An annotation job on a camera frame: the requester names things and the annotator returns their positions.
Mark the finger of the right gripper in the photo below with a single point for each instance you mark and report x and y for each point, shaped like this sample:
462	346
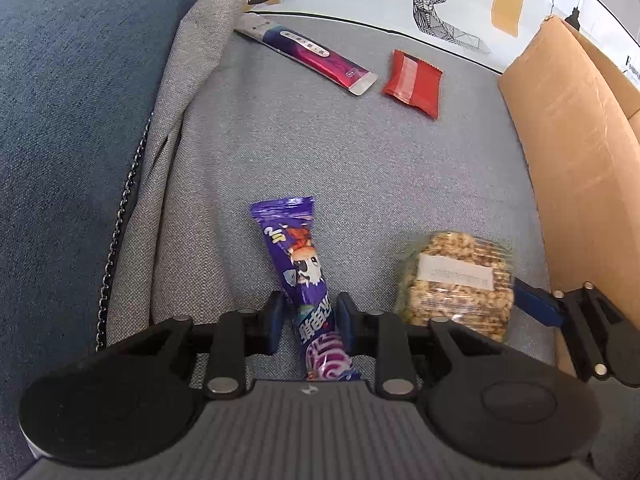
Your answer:
600	341

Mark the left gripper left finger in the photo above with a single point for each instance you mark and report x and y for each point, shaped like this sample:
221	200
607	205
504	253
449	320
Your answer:
175	343

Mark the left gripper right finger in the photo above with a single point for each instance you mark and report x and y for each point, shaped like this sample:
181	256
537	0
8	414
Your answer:
407	357

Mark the clear peanut bag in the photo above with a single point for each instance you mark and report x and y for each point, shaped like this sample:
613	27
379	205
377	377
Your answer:
459	277

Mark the purple cartoon snack packet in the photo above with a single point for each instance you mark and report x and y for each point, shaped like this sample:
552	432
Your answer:
286	225

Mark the deer print sofa cover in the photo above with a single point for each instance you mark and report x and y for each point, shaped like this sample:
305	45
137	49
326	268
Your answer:
234	122

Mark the cardboard box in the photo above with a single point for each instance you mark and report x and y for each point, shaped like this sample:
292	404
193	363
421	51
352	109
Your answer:
577	117

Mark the small red snack packet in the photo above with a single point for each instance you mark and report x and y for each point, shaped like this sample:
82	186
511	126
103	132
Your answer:
415	83

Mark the purple gradient stick packet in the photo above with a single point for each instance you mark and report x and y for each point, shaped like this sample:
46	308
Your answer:
303	50

